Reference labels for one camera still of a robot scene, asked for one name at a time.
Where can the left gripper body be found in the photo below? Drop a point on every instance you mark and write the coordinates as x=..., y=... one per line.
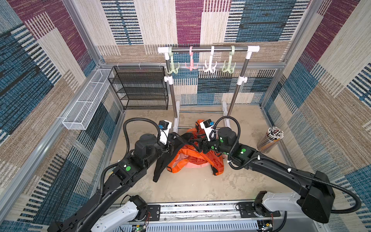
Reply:
x=170, y=144

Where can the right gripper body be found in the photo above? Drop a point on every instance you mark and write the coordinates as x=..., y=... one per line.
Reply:
x=205, y=145

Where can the black sling bag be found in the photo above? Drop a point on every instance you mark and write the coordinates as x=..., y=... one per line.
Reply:
x=167, y=157

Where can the orange sling bag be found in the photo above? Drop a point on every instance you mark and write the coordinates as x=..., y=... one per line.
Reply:
x=180, y=160

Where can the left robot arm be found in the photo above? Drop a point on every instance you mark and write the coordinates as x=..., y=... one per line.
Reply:
x=118, y=178

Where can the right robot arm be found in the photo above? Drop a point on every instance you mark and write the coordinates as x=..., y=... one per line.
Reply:
x=313, y=194

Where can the left green hook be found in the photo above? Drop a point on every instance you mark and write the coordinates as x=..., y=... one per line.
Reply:
x=169, y=57

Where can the green hook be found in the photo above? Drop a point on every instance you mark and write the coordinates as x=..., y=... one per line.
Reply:
x=227, y=68
x=169, y=57

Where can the pink hook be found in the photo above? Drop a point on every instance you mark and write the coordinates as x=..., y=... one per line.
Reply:
x=191, y=65

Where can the right green hook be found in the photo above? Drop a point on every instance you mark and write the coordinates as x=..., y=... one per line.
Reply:
x=227, y=68

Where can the white hook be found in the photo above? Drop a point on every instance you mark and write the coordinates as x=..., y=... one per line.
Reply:
x=208, y=66

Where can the white and steel garment rack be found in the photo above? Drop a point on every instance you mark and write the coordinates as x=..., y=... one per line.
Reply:
x=225, y=89

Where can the cup of coloured pencils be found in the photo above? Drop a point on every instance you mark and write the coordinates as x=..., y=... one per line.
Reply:
x=270, y=139

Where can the black mesh shelf rack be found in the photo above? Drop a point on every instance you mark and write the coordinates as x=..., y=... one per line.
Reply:
x=140, y=87

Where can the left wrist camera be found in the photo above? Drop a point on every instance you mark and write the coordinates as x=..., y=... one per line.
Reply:
x=164, y=126

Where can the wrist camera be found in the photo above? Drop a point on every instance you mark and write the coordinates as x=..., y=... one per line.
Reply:
x=164, y=126
x=209, y=129

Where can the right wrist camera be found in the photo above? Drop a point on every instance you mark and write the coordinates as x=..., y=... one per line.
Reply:
x=209, y=129

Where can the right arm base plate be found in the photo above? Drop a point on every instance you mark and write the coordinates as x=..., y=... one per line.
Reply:
x=252, y=210

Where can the aluminium front rail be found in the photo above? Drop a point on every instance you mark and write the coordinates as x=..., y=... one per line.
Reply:
x=218, y=216

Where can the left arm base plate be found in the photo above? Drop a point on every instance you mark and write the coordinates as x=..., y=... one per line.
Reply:
x=152, y=211

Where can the white wire basket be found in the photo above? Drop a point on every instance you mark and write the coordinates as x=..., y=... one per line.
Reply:
x=85, y=107

